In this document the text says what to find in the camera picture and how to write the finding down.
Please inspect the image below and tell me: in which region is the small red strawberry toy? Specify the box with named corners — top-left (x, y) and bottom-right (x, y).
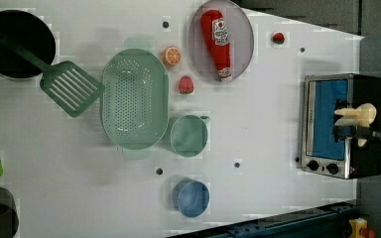
top-left (272, 32), bottom-right (285, 45)

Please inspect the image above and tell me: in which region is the green slotted spatula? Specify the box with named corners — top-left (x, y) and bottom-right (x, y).
top-left (0, 34), bottom-right (105, 118)

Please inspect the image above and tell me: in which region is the green plastic colander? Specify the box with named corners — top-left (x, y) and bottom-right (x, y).
top-left (100, 38), bottom-right (169, 160)

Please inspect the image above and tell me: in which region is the black frying pan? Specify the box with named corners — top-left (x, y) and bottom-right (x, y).
top-left (0, 9), bottom-right (58, 79)

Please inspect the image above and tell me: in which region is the yellow red toy figure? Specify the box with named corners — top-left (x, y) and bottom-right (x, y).
top-left (349, 218), bottom-right (376, 238)

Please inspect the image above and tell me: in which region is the grey round plate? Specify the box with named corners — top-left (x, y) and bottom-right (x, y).
top-left (188, 0), bottom-right (254, 84)

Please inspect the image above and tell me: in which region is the red ketchup bottle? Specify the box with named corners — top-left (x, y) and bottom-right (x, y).
top-left (200, 10), bottom-right (232, 81)

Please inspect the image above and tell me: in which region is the blue metal frame rail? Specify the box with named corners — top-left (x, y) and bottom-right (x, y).
top-left (170, 202), bottom-right (359, 238)

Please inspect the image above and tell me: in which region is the green mug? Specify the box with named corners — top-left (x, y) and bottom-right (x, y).
top-left (170, 115), bottom-right (210, 158)

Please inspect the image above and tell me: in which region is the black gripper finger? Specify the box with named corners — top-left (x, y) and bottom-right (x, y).
top-left (332, 126), bottom-right (358, 143)
top-left (334, 99), bottom-right (350, 110)

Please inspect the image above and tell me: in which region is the orange slice toy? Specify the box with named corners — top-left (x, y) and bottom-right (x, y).
top-left (162, 47), bottom-right (182, 66)

